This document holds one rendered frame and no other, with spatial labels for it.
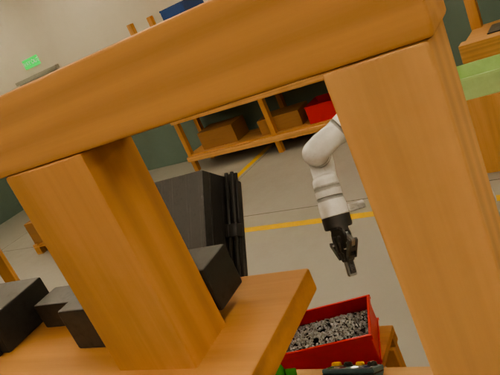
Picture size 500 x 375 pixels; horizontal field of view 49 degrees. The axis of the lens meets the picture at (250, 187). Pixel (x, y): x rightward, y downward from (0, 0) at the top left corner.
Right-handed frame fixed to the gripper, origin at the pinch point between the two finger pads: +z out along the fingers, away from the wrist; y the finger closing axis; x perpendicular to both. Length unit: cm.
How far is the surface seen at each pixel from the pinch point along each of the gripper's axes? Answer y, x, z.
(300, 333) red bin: -47, -2, 19
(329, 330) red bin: -38.4, 4.6, 19.7
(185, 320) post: 59, -52, -4
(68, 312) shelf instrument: 40, -67, -9
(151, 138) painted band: -735, 71, -237
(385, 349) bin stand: -30.3, 17.9, 29.1
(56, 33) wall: -732, -34, -434
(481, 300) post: 88, -30, 0
